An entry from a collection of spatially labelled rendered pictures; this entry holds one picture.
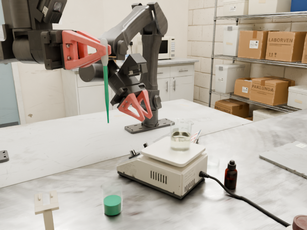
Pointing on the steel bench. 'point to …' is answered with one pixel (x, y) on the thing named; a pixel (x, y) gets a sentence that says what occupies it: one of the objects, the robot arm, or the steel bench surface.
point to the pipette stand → (47, 212)
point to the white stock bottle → (299, 223)
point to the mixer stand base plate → (288, 157)
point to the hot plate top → (153, 151)
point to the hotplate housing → (166, 174)
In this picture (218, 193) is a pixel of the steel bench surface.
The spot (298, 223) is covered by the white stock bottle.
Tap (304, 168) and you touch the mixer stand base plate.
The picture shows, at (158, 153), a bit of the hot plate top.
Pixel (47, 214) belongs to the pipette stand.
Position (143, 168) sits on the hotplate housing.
